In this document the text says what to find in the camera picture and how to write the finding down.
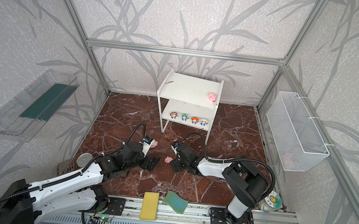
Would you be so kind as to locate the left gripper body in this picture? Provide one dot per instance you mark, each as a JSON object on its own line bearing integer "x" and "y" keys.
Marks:
{"x": 145, "y": 160}

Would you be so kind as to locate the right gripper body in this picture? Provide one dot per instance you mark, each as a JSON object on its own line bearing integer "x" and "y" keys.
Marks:
{"x": 180, "y": 163}

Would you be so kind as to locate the pink pig toy cluster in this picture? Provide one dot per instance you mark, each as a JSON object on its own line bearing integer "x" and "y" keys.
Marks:
{"x": 168, "y": 159}
{"x": 154, "y": 144}

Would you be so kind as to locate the orange crab blue cat figurine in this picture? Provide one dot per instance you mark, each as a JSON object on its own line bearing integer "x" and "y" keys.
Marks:
{"x": 194, "y": 120}

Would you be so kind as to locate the white hooded blue cat figurine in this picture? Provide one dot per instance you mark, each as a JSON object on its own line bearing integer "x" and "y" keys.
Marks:
{"x": 203, "y": 122}

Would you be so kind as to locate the green blue cat figurine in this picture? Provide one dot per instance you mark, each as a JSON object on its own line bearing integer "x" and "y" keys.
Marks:
{"x": 184, "y": 117}

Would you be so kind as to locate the yellow hooded blue cat figurine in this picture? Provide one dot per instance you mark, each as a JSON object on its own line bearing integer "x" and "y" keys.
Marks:
{"x": 173, "y": 115}

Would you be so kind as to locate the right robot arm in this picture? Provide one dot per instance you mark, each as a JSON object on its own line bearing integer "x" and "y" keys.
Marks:
{"x": 249, "y": 179}

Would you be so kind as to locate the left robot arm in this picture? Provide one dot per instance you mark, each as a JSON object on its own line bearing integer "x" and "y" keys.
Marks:
{"x": 79, "y": 190}

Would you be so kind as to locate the white two-tier metal shelf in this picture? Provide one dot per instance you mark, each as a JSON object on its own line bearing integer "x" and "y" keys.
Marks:
{"x": 188, "y": 95}

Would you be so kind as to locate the green sponge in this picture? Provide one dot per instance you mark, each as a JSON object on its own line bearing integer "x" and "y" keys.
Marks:
{"x": 178, "y": 204}

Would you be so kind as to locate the yellow sponge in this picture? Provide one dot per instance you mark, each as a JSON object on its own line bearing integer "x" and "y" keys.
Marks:
{"x": 149, "y": 206}

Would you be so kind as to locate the silver metal can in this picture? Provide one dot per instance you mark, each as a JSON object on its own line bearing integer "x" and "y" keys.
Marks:
{"x": 84, "y": 159}

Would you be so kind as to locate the green tape roll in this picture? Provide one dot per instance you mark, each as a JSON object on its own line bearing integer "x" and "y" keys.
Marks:
{"x": 270, "y": 203}

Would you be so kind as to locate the pink item in basket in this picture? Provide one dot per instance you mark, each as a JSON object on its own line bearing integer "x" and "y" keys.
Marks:
{"x": 287, "y": 160}

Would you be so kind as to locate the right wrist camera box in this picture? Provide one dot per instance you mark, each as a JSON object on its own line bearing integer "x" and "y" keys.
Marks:
{"x": 174, "y": 146}

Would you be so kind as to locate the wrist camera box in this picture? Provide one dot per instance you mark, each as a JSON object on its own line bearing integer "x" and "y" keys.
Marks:
{"x": 174, "y": 146}
{"x": 147, "y": 142}

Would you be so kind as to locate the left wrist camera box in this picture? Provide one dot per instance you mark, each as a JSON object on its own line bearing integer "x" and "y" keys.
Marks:
{"x": 147, "y": 142}

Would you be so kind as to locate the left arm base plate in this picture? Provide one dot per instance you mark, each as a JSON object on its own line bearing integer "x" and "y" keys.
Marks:
{"x": 111, "y": 206}

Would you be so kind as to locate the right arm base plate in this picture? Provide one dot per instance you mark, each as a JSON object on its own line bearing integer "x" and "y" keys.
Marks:
{"x": 222, "y": 216}

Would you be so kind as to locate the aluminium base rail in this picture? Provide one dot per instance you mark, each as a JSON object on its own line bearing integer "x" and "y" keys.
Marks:
{"x": 194, "y": 213}

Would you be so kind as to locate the white wire mesh basket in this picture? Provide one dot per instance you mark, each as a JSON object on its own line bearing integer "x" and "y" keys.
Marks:
{"x": 295, "y": 132}

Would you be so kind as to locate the clear plastic wall bin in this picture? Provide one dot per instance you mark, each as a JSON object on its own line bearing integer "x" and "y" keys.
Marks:
{"x": 25, "y": 115}

